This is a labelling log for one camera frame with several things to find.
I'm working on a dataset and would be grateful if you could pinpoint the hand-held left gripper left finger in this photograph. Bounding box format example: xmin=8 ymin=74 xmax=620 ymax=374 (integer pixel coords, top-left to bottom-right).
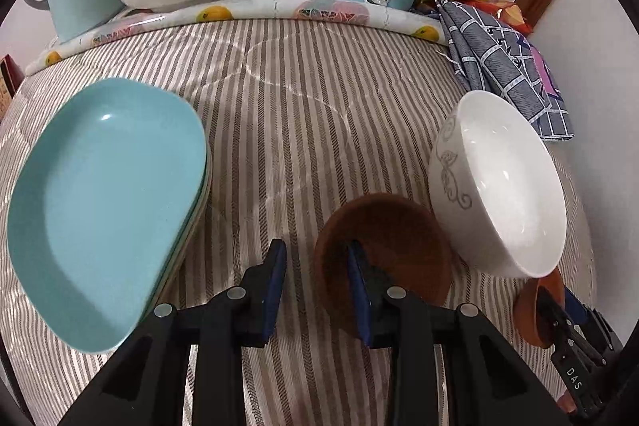
xmin=70 ymin=239 xmax=288 ymax=426

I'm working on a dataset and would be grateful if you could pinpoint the green square plate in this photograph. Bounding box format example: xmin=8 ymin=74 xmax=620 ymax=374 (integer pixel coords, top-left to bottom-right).
xmin=145 ymin=147 xmax=214 ymax=312

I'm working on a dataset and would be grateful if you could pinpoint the striped quilted table cover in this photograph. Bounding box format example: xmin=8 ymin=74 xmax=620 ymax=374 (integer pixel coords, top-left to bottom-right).
xmin=0 ymin=17 xmax=600 ymax=426

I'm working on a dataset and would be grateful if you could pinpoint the deep white bowl vine print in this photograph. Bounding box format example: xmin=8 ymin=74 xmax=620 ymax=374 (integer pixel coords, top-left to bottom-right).
xmin=428 ymin=90 xmax=567 ymax=278

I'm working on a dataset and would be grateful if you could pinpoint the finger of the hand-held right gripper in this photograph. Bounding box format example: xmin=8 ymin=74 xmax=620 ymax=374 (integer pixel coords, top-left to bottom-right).
xmin=536 ymin=289 xmax=576 ymax=344
xmin=563 ymin=285 xmax=592 ymax=327

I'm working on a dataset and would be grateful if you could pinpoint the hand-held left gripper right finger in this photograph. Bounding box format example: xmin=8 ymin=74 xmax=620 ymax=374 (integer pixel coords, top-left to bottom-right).
xmin=348 ymin=240 xmax=572 ymax=426

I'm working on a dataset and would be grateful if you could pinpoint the small brown bowl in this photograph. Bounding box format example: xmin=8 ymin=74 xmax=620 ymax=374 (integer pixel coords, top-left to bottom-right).
xmin=514 ymin=267 xmax=567 ymax=348
xmin=314 ymin=194 xmax=454 ymax=337

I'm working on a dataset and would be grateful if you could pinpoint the blue square plate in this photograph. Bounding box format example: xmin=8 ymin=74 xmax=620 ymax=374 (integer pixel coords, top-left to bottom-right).
xmin=7 ymin=77 xmax=209 ymax=353

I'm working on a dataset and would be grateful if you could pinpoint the grey checked cloth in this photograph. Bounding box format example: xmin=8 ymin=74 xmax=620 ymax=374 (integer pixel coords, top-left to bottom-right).
xmin=409 ymin=0 xmax=575 ymax=142

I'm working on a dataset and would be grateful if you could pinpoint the patterned brown box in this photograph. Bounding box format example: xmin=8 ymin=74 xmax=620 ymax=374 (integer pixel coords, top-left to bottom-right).
xmin=0 ymin=54 xmax=26 ymax=122

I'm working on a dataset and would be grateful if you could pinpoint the red snack bag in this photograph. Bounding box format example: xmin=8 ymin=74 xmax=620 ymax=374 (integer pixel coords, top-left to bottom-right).
xmin=462 ymin=0 xmax=535 ymax=35

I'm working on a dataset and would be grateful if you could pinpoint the rolled fruit print tablecloth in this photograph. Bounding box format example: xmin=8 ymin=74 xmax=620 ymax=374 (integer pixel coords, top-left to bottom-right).
xmin=25 ymin=0 xmax=450 ymax=75

